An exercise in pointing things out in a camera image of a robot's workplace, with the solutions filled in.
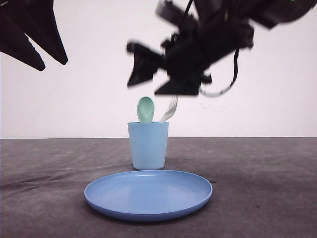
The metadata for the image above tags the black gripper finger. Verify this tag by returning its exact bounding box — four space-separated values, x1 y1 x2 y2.
0 0 68 65
0 15 45 71

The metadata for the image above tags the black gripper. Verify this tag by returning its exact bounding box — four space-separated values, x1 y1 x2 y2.
126 24 254 96

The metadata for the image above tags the white plastic fork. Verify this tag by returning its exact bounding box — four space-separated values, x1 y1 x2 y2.
159 95 178 123

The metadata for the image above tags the mint green plastic spoon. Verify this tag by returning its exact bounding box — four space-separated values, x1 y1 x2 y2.
137 97 155 123

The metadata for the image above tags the light blue plastic cup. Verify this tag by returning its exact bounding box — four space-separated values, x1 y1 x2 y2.
128 122 169 170

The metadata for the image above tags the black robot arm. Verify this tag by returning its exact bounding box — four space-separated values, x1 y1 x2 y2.
126 0 316 98

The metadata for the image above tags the blue plastic plate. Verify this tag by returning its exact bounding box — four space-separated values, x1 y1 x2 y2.
84 170 213 222

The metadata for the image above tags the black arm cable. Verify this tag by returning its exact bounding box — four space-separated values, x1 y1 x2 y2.
199 47 241 98

